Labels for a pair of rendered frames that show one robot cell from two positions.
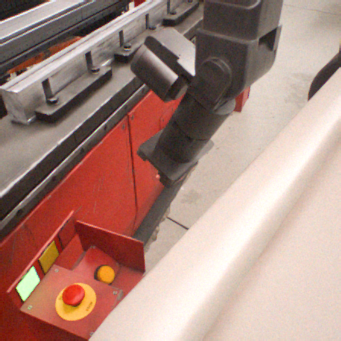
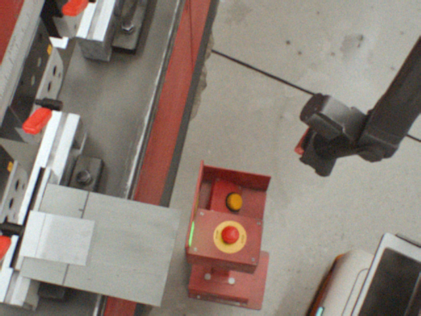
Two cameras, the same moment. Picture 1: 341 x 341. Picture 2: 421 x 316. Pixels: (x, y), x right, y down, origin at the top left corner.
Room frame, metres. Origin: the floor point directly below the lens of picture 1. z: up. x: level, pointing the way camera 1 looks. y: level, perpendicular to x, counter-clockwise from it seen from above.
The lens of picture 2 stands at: (0.03, 0.28, 2.14)
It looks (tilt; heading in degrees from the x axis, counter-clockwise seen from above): 70 degrees down; 348
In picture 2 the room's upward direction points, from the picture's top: 1 degrees clockwise
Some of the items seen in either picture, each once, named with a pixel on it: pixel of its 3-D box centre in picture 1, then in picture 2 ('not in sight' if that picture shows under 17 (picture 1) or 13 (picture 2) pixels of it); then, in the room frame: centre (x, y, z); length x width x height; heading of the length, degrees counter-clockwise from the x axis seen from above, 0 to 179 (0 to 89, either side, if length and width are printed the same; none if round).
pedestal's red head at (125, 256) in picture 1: (87, 286); (228, 218); (0.36, 0.16, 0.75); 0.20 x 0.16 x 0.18; 159
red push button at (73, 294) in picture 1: (74, 297); (229, 236); (0.31, 0.17, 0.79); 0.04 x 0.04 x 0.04
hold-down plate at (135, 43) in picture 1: (141, 43); not in sight; (1.26, 0.11, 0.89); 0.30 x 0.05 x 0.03; 157
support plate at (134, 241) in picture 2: not in sight; (102, 243); (0.30, 0.42, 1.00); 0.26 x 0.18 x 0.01; 67
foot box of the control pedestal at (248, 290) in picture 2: not in sight; (229, 272); (0.35, 0.14, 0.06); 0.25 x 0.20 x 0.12; 69
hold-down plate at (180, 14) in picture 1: (182, 12); not in sight; (1.63, -0.05, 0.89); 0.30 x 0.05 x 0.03; 157
